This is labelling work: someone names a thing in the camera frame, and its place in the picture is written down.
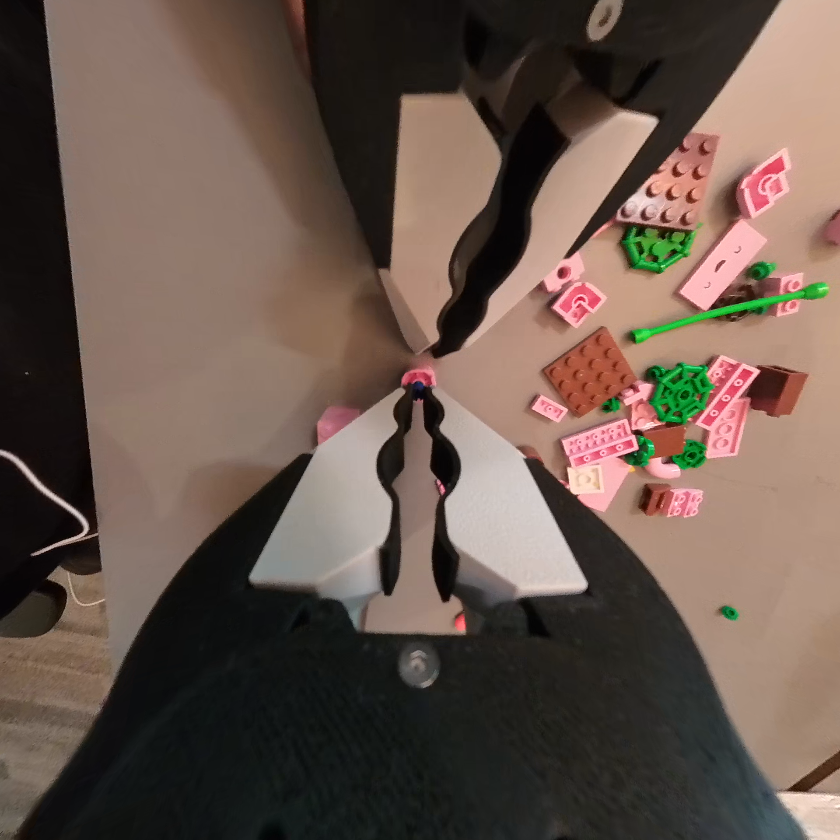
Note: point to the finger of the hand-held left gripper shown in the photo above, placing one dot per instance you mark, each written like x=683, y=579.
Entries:
x=433, y=184
x=590, y=170

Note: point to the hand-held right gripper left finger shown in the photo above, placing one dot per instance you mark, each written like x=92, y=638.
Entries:
x=321, y=525

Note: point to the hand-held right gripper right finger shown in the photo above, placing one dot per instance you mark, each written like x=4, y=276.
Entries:
x=512, y=525

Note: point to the pink toy brick assembly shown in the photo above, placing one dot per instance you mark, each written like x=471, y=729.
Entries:
x=334, y=423

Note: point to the pink round brick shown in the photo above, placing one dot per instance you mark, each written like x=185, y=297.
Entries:
x=418, y=377

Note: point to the white square plate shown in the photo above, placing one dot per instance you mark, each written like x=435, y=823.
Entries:
x=585, y=479

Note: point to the brown studded plate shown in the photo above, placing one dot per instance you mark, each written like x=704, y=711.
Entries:
x=676, y=190
x=590, y=371

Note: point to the green web piece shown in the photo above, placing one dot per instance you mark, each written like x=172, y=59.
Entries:
x=682, y=394
x=656, y=246

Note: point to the pile of small toy bricks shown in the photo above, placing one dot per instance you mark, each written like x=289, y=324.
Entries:
x=722, y=262

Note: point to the green ribbed rod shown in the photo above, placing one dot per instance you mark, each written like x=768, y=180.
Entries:
x=722, y=312

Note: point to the brown square brick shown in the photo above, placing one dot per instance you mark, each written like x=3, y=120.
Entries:
x=778, y=390

